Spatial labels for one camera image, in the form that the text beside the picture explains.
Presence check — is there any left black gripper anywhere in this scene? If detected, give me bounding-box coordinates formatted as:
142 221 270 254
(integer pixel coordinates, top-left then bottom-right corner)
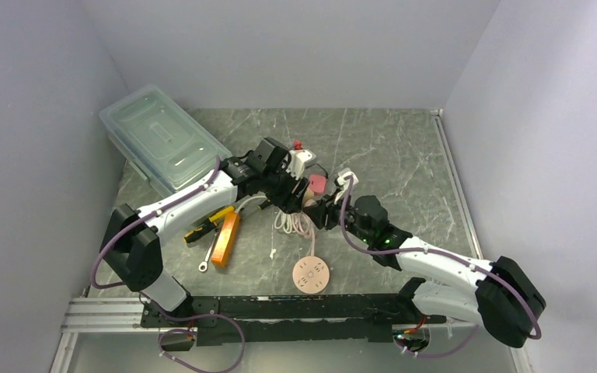
260 160 309 214

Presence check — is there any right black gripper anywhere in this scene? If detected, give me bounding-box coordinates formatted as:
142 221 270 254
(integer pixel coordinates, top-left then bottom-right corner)
304 188 373 245

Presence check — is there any pink round socket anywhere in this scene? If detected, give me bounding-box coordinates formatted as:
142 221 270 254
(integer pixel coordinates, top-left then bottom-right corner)
292 256 330 295

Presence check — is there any beige cube socket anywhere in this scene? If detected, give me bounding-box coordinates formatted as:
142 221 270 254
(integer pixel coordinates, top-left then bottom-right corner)
302 188 318 207

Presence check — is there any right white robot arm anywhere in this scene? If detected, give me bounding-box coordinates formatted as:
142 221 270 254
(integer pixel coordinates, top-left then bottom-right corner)
303 195 546 348

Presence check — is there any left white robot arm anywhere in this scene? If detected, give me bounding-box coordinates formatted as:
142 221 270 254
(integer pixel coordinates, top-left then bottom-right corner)
90 138 317 326

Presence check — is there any yellow black screwdriver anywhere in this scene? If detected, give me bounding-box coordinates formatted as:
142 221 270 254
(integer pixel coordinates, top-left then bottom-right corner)
183 217 224 245

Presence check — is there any orange power strip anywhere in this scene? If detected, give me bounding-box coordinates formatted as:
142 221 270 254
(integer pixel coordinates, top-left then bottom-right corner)
211 212 241 268

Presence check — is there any silver wrench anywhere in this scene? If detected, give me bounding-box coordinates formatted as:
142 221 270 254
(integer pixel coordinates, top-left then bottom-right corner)
198 229 220 273

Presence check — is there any clear plastic storage box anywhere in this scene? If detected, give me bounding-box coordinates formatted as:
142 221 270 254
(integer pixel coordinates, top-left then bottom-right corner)
99 85 232 197

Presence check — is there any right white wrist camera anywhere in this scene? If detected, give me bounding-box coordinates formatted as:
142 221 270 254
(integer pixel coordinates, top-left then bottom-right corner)
334 167 359 191

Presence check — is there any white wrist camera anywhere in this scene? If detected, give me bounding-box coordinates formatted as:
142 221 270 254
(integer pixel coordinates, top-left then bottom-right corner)
334 167 359 191
287 141 317 180

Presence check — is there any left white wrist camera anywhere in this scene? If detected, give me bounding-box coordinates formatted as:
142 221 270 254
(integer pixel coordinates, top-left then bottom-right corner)
287 141 317 180

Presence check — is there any white power strip cable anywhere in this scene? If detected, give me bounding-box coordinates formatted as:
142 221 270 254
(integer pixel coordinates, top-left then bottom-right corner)
234 194 312 237

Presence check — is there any yellow handled screwdriver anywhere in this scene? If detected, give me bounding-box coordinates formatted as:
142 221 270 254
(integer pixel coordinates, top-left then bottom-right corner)
202 206 235 225

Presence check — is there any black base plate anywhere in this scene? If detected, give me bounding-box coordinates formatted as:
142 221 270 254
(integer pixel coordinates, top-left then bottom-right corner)
141 294 445 347

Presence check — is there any aluminium rail frame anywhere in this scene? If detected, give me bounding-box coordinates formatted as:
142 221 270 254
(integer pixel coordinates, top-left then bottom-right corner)
60 298 173 333

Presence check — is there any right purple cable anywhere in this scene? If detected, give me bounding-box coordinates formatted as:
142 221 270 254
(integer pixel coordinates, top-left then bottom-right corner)
338 177 543 360

